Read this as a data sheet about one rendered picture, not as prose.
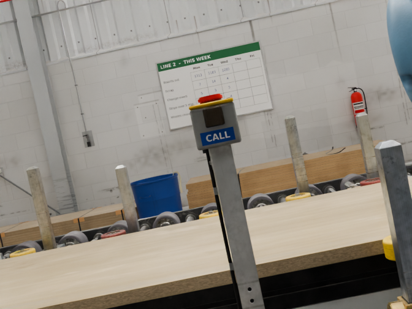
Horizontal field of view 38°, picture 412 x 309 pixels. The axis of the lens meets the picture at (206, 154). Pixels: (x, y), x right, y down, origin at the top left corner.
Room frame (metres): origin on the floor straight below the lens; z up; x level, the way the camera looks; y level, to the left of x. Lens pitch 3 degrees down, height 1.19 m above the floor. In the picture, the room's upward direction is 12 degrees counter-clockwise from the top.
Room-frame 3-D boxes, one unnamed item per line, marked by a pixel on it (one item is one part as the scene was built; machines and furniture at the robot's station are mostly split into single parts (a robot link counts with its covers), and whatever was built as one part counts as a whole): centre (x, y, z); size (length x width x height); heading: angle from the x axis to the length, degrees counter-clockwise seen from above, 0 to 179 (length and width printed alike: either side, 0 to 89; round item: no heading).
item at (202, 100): (0.95, -0.02, 1.22); 0.04 x 0.04 x 0.02
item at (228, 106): (0.95, -0.02, 1.18); 0.07 x 0.07 x 0.08; 88
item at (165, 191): (6.65, 0.61, 0.36); 0.59 x 0.57 x 0.73; 175
